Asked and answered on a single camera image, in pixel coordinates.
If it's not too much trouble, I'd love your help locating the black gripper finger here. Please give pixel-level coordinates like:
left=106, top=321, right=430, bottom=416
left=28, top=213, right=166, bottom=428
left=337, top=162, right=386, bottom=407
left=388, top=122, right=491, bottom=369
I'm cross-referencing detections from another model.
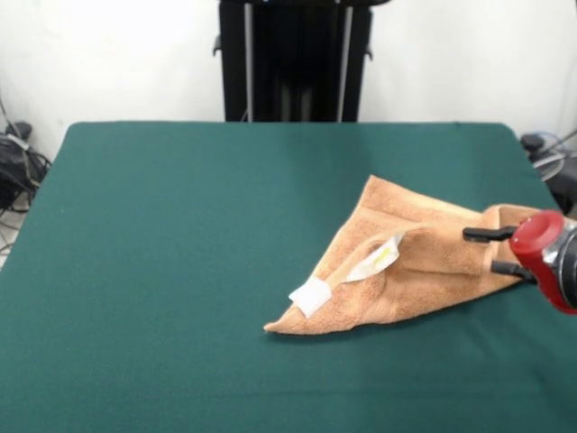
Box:
left=490, top=259, right=538, bottom=284
left=463, top=226, right=516, bottom=244

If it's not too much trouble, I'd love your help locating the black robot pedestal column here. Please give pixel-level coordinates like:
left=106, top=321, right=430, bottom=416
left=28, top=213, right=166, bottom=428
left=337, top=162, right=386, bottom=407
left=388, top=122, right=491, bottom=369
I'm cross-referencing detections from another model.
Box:
left=212, top=0, right=375, bottom=123

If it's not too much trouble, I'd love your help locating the tan terry towel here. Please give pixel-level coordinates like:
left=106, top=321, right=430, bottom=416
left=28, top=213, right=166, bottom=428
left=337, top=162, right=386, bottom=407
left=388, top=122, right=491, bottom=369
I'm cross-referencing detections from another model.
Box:
left=263, top=174, right=542, bottom=337

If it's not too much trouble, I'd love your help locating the dark green table cloth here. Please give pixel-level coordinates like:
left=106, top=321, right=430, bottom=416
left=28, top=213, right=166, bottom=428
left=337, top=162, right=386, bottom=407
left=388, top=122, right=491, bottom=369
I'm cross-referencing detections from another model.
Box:
left=0, top=120, right=577, bottom=433

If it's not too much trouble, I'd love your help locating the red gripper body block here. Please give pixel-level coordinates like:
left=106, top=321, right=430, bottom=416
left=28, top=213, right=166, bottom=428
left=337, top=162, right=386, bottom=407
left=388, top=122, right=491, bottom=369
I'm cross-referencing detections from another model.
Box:
left=508, top=209, right=577, bottom=316

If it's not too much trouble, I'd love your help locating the tangle of black cables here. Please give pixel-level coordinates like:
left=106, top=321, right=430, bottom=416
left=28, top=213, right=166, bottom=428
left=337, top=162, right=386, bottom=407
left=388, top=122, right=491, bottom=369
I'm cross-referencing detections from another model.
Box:
left=531, top=130, right=577, bottom=217
left=0, top=134, right=53, bottom=217

